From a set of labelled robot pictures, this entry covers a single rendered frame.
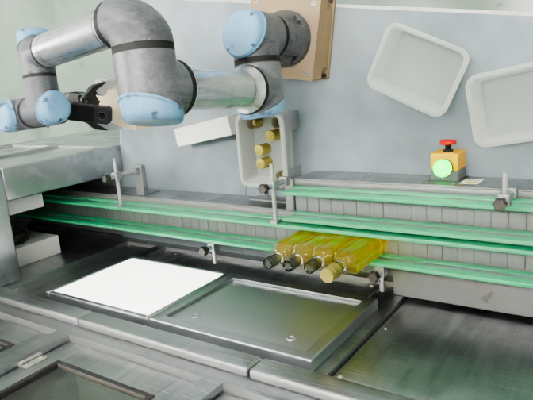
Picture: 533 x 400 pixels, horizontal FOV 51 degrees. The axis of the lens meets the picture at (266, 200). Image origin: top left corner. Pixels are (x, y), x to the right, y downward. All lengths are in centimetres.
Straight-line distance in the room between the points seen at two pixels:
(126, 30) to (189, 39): 89
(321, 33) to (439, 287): 74
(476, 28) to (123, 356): 115
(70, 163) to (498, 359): 151
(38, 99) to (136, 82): 39
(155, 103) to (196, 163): 96
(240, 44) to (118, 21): 41
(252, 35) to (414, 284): 75
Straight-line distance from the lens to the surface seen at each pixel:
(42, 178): 204
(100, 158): 218
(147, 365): 134
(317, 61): 157
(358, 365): 124
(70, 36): 123
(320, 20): 156
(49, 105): 136
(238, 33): 140
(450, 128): 152
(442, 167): 143
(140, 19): 106
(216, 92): 119
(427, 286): 150
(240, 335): 130
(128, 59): 105
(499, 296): 146
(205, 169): 195
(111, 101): 166
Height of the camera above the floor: 220
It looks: 53 degrees down
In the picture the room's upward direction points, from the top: 112 degrees counter-clockwise
